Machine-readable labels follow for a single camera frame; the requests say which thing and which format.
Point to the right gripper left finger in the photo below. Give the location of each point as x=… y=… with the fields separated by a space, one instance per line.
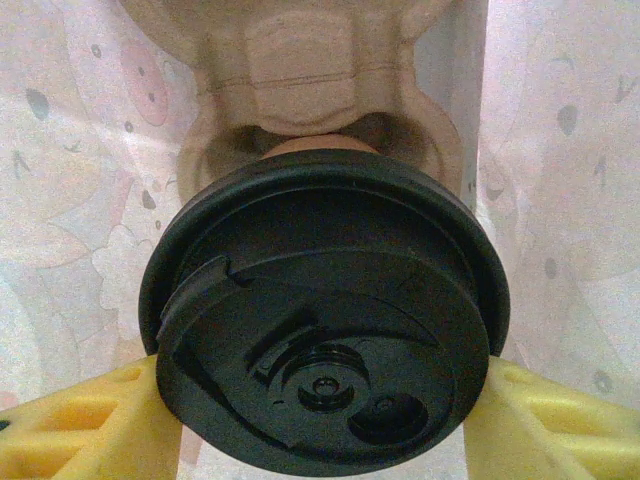
x=75 y=435

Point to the cardboard cup carrier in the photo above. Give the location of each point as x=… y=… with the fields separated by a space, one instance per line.
x=305 y=65

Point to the brown paper cup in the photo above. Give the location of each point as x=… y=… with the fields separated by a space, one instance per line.
x=315 y=146

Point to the black plastic cup lid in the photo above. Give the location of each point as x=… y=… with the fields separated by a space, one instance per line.
x=325 y=300

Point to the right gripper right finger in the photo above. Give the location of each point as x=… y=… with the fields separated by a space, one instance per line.
x=560 y=435

